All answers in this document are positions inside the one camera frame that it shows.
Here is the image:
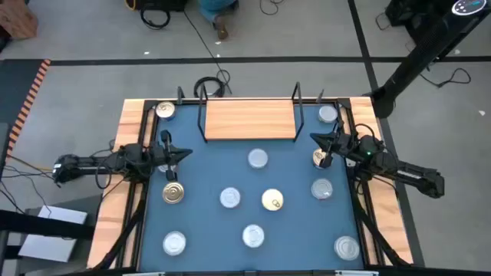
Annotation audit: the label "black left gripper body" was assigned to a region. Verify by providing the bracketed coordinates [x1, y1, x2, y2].
[151, 130, 178, 182]

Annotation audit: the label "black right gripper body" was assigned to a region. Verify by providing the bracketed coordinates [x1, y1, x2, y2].
[321, 120, 362, 169]

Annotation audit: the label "salmon can gold lid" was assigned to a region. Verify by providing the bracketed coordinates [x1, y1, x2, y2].
[312, 148, 334, 169]
[155, 100, 176, 121]
[162, 181, 185, 205]

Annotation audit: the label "pull tab gold lid can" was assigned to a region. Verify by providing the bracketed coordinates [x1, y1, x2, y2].
[261, 188, 285, 212]

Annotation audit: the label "blue table mat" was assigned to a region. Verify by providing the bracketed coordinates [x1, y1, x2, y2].
[137, 103, 365, 272]

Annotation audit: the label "black tower fan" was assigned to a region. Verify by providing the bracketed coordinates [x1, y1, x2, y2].
[370, 0, 491, 119]

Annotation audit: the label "black equipment case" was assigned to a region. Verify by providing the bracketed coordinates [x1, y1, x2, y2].
[384, 0, 456, 44]

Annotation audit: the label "black metal beam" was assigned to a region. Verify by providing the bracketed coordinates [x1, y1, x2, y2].
[0, 209, 97, 242]

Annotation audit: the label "white flat box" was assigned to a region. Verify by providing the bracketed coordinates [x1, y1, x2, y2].
[18, 205, 88, 264]

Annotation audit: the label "person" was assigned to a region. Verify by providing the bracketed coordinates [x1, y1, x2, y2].
[198, 0, 239, 41]

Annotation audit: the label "black floor box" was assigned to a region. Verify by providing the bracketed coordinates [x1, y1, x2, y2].
[124, 0, 189, 12]

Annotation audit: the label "black mat orange stripes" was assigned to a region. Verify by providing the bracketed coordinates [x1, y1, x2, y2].
[0, 59, 51, 158]

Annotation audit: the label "brown cardboard box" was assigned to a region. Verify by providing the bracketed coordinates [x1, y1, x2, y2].
[0, 0, 39, 41]

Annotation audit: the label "black metal table frame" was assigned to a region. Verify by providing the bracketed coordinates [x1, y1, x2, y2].
[87, 97, 415, 276]

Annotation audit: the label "wooden shelf black metal frame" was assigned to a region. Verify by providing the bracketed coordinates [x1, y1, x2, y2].
[196, 81, 306, 143]

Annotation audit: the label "black cable coil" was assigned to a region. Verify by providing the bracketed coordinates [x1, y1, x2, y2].
[140, 6, 172, 31]
[193, 75, 227, 99]

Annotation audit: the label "long black floor cable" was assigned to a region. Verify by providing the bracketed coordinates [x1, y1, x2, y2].
[183, 9, 232, 95]

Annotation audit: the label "black floor cable loop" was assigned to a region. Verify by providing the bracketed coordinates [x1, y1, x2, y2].
[374, 10, 392, 31]
[420, 67, 472, 89]
[259, 0, 285, 16]

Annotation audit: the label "yellow floor cable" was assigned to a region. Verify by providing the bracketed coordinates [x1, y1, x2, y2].
[7, 155, 54, 173]

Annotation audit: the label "thin black floor cable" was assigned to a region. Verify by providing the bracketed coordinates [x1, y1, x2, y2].
[0, 164, 62, 215]

